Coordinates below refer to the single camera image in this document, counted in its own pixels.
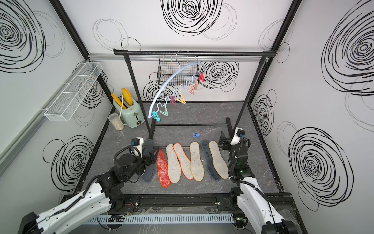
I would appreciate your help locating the black wire wall basket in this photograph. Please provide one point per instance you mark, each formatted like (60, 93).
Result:
(168, 65)

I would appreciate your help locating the teal clothespin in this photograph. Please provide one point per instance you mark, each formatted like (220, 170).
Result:
(156, 116)

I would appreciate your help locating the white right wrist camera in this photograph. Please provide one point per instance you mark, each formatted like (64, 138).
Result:
(238, 134)

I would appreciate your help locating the white insole yellow trim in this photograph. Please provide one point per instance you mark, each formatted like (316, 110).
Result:
(196, 165)

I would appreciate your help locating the black corner frame post left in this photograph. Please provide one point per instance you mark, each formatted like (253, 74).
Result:
(57, 6)

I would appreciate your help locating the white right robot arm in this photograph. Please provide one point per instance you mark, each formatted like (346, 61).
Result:
(248, 196)

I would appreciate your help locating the black corner frame post right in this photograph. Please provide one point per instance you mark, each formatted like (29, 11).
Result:
(265, 62)

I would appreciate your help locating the aluminium wall rail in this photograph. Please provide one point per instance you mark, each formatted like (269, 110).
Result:
(112, 57)

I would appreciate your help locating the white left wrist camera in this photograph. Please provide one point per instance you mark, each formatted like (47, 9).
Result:
(137, 144)

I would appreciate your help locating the mint green clothespin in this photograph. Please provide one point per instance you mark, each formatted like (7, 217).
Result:
(164, 111)

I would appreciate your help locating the light blue arc hanger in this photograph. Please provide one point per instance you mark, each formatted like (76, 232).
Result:
(162, 92)

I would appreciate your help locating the white wire wall shelf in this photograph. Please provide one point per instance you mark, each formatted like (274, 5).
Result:
(82, 89)

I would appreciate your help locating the white insole orange trim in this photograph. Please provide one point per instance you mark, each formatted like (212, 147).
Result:
(174, 169)
(183, 160)

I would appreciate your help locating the black corner frame post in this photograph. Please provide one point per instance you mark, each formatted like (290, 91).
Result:
(265, 62)
(57, 6)

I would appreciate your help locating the red clothespin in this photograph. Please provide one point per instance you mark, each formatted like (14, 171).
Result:
(201, 77)

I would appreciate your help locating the red insole orange trim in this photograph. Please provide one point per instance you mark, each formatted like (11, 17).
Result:
(162, 170)

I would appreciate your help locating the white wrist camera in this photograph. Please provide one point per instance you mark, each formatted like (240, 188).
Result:
(238, 134)
(137, 144)

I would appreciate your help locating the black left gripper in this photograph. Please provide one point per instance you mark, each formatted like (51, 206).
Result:
(148, 162)

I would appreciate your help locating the mint green toaster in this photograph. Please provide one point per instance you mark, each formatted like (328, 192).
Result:
(131, 116)

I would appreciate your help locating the grey slotted cable duct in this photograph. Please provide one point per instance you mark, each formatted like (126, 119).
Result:
(160, 219)

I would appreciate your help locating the orange clothespin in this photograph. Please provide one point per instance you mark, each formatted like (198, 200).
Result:
(181, 98)

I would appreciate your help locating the dark grey felt insole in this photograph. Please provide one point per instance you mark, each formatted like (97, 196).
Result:
(209, 161)
(150, 167)

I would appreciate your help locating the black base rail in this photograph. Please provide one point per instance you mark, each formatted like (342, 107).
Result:
(133, 202)

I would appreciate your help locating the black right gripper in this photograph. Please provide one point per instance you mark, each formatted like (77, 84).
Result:
(224, 139)

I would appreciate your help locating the clear plastic cup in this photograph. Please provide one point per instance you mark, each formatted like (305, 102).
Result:
(115, 120)

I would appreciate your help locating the purple clothespin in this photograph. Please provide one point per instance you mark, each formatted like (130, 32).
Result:
(173, 100)

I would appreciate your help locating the pink clothespin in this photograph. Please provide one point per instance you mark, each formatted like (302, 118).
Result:
(192, 87)

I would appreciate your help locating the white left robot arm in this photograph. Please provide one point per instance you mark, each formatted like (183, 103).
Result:
(101, 195)

